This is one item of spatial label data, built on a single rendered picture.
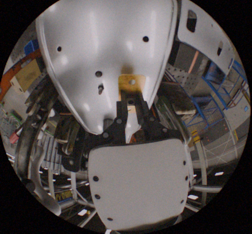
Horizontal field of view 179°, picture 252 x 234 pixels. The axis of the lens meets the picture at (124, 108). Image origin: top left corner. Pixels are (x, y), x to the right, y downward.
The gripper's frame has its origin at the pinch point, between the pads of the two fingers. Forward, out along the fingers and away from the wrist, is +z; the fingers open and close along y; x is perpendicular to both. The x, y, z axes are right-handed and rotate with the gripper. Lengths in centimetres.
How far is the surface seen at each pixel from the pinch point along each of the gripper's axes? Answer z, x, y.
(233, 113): 12, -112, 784
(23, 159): -10.8, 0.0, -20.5
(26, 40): 35, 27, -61
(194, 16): 35, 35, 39
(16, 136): -7.2, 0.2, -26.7
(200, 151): -86, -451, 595
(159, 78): 5.6, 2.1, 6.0
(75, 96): 5.3, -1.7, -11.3
